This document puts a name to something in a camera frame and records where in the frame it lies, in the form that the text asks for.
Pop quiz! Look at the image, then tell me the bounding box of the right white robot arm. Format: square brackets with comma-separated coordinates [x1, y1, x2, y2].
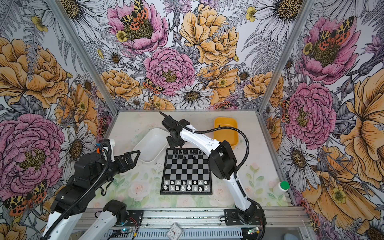
[160, 112, 261, 225]

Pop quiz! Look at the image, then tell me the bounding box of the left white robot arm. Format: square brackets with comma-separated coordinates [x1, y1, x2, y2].
[41, 140, 141, 240]

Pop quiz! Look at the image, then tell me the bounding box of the small white clock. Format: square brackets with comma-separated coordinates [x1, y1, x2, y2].
[167, 223, 184, 240]

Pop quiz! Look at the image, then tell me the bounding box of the black and silver chessboard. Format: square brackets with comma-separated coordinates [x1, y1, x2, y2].
[160, 148, 213, 195]

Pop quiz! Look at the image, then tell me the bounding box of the white plastic tray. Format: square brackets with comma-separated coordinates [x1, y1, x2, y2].
[133, 128, 169, 163]

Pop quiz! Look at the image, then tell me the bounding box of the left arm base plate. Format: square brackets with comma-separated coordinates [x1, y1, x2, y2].
[123, 210, 144, 227]

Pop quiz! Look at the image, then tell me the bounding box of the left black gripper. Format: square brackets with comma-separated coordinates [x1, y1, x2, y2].
[91, 151, 141, 189]

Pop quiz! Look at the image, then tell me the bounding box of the yellow plastic tray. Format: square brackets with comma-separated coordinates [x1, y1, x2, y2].
[214, 117, 239, 149]

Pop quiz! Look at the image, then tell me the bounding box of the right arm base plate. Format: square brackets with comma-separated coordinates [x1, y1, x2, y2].
[224, 209, 265, 226]

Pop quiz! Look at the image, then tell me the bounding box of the white bottle green cap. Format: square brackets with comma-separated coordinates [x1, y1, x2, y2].
[272, 181, 291, 196]

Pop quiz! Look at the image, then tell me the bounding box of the aluminium front rail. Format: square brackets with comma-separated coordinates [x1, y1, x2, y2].
[74, 206, 311, 230]

